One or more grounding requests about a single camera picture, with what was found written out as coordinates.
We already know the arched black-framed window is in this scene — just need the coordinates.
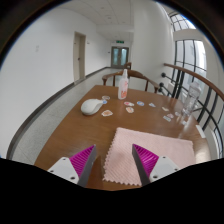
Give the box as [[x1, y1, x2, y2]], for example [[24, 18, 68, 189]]
[[168, 12, 197, 33]]

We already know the glazed double door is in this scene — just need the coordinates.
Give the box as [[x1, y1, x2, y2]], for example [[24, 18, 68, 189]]
[[110, 46, 130, 69]]

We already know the tall black-framed window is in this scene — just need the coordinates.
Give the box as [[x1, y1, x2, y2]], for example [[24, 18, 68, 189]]
[[173, 39, 208, 101]]

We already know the beige single door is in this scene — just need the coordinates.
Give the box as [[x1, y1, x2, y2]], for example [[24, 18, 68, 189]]
[[73, 31, 87, 84]]

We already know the white computer mouse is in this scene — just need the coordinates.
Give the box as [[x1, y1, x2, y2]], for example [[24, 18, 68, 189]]
[[80, 98, 105, 117]]

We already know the clear plastic water bottle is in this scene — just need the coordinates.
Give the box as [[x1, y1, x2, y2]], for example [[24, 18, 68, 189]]
[[181, 81, 203, 118]]

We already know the wooden armchair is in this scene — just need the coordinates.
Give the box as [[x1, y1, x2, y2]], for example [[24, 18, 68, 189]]
[[101, 68, 160, 94]]

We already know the white paper card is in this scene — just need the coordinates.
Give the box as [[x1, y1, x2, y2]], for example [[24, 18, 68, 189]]
[[195, 124, 207, 139]]

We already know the pink waffle towel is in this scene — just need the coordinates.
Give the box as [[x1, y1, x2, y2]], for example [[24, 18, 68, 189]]
[[102, 126, 196, 187]]

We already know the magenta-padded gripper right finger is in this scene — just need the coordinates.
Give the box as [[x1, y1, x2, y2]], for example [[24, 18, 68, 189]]
[[131, 143, 182, 187]]

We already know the white spray bottle orange label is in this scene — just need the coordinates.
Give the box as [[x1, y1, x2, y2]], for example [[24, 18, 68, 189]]
[[117, 68, 130, 101]]

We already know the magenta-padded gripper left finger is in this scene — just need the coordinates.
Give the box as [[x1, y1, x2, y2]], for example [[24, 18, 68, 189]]
[[47, 144, 98, 188]]

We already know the wooden handrail black railing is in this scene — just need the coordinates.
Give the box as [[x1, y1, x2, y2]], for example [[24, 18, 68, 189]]
[[159, 62, 224, 159]]

